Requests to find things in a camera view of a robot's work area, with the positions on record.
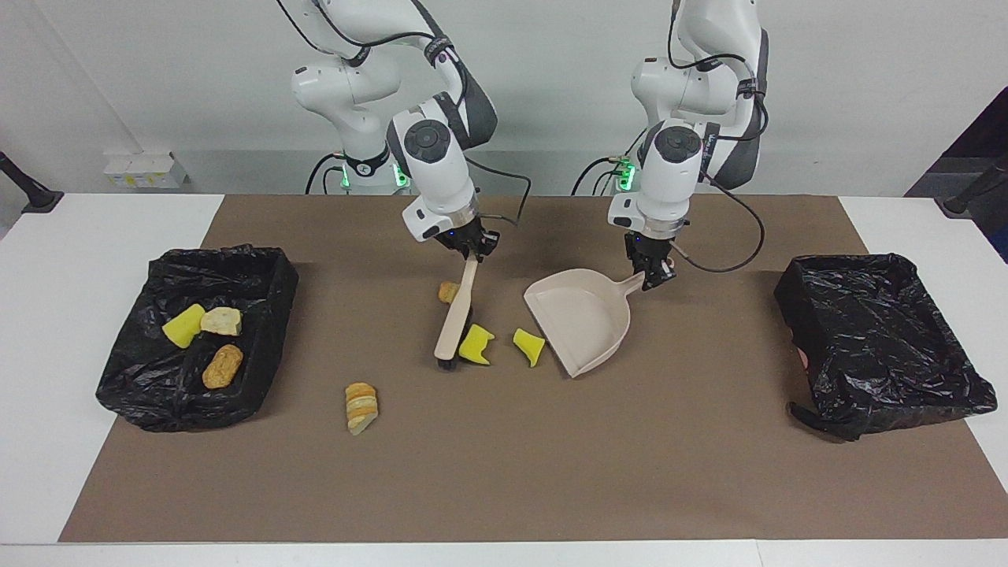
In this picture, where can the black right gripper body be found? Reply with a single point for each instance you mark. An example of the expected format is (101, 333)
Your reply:
(463, 235)

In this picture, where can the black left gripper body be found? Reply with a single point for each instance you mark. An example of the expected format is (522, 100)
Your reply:
(650, 243)

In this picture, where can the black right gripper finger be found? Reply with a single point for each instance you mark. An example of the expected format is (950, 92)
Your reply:
(487, 241)
(450, 242)

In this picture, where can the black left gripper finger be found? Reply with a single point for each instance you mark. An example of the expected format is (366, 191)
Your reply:
(658, 272)

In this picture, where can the striped croissant piece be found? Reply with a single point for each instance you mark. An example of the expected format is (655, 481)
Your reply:
(447, 292)

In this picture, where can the beige brush black bristles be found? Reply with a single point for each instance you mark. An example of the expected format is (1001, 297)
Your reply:
(455, 315)

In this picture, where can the beige plastic dustpan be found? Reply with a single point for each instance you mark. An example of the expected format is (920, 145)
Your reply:
(587, 319)

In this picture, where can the yellow sponge piece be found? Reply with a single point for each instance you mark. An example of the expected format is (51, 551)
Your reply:
(530, 346)
(475, 345)
(183, 327)

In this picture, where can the striped bread slices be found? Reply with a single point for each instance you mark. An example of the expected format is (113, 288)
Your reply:
(361, 405)

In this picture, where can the pale bread piece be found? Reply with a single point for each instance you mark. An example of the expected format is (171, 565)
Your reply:
(220, 321)

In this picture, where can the brown bread roll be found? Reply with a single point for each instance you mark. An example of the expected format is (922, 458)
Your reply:
(223, 367)

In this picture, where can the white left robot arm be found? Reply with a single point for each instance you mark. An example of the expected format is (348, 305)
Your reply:
(669, 173)

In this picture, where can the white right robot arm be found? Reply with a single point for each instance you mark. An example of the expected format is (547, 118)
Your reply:
(433, 157)

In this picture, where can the bin with black bag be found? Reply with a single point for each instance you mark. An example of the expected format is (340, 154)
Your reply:
(157, 394)
(874, 339)

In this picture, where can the brown table mat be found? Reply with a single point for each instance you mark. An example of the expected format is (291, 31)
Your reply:
(472, 512)

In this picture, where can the black stand foot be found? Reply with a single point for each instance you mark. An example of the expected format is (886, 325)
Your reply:
(965, 205)
(39, 201)

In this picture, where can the white socket box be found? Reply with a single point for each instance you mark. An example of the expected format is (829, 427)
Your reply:
(142, 169)

